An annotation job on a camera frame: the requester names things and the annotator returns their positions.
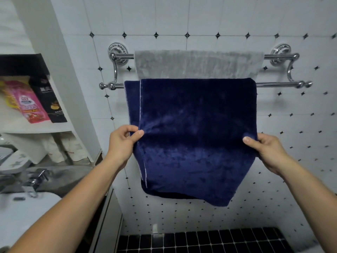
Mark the person's right hand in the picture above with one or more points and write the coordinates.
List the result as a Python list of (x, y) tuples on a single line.
[(271, 152)]

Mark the person's left hand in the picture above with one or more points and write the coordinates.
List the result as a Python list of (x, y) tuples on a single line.
[(120, 148)]

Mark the person's left thumb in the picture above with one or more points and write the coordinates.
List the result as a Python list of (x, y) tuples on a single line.
[(136, 136)]

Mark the person's right thumb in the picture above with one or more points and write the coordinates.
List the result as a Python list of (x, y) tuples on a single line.
[(250, 142)]

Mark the dark blue towel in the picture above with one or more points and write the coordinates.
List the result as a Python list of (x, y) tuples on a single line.
[(194, 139)]

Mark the person's left forearm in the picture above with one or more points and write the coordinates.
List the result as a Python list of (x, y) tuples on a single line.
[(65, 205)]

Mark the person's right forearm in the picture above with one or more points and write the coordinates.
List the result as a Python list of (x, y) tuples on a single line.
[(310, 197)]

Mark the chrome double towel rack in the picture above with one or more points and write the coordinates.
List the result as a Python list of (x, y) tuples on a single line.
[(115, 68)]

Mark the grey towel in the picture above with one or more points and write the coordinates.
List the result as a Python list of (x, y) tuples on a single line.
[(197, 64)]

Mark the black box with yellow print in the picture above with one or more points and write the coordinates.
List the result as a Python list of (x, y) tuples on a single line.
[(50, 100)]

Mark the white shelf unit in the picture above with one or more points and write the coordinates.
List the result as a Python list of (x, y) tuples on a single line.
[(39, 123)]

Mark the chrome faucet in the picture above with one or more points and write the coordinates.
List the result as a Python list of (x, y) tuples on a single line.
[(35, 179)]

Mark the pink snack packet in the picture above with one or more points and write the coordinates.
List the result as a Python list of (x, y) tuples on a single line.
[(27, 102)]

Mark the white sink basin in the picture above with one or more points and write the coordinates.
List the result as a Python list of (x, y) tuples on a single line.
[(23, 216)]

